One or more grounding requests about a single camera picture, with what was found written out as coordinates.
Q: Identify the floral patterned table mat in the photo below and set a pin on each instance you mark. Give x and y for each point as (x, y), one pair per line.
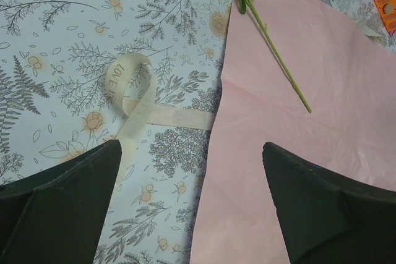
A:
(55, 105)

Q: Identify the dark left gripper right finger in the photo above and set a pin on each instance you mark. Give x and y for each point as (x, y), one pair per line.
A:
(326, 217)

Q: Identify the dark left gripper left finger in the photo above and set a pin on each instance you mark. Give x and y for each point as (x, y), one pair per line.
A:
(57, 215)

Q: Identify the cream printed ribbon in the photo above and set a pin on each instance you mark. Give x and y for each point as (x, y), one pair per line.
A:
(136, 115)

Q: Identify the purple and pink wrapping paper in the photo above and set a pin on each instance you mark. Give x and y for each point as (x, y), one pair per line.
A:
(236, 220)

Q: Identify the orange pink snack box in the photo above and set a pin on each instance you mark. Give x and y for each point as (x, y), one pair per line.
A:
(386, 9)

